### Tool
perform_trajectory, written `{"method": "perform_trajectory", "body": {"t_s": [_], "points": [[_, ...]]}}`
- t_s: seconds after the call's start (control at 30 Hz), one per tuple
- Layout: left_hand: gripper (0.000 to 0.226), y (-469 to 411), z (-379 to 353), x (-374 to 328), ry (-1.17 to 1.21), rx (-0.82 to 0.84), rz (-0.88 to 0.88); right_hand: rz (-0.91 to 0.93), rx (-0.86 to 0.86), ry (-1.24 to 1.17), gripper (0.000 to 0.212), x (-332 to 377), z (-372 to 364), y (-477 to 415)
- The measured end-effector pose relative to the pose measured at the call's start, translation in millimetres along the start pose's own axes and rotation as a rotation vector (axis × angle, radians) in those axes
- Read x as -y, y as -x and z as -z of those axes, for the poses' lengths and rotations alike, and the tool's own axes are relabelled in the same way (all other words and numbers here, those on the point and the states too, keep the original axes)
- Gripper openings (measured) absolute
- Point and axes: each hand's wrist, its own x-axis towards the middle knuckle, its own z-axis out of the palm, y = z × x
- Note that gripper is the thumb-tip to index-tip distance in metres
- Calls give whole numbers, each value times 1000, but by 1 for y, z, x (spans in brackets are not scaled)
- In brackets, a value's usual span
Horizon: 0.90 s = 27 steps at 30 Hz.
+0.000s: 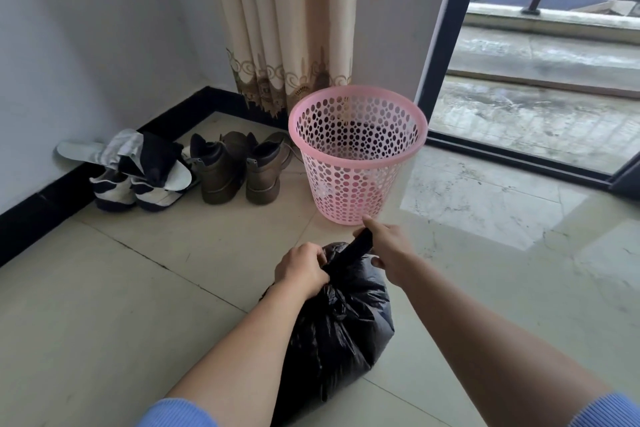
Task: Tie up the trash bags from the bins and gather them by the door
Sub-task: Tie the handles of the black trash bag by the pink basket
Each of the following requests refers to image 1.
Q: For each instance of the person's right forearm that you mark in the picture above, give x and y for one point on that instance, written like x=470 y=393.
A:
x=480 y=341

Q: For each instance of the person's left fingers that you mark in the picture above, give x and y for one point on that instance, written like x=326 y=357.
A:
x=320 y=261

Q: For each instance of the black baseboard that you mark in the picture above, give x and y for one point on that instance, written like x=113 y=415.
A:
x=50 y=201

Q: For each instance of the person's left hand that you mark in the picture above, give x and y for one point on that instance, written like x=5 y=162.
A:
x=299 y=269

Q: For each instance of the white and navy sneaker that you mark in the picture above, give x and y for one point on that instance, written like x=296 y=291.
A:
x=155 y=197
x=114 y=191

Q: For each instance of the person's left forearm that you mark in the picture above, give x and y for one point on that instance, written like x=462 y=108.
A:
x=250 y=341

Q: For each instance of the beige curtain with patterned hem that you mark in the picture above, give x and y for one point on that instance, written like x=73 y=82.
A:
x=285 y=21

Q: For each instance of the blue left sleeve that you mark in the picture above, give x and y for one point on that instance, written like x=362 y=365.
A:
x=177 y=414

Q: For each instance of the blue sleeve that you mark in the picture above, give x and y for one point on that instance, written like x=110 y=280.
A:
x=607 y=411
x=177 y=414

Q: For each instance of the pink perforated plastic wastebasket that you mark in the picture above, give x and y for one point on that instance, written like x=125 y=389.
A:
x=357 y=156

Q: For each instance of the black plastic garbage bag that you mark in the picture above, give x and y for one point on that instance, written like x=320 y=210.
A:
x=335 y=331

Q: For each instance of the brown leather ankle boot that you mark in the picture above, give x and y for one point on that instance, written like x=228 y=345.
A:
x=220 y=171
x=265 y=169

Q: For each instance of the black sliding door frame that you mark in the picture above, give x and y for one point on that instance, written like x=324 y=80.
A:
x=450 y=16

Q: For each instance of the white slipper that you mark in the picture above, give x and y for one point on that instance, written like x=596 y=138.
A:
x=80 y=150
x=181 y=174

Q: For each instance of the person's right hand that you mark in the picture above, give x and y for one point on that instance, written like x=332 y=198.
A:
x=395 y=251

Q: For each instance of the blue right sleeve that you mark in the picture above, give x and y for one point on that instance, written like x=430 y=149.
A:
x=607 y=411

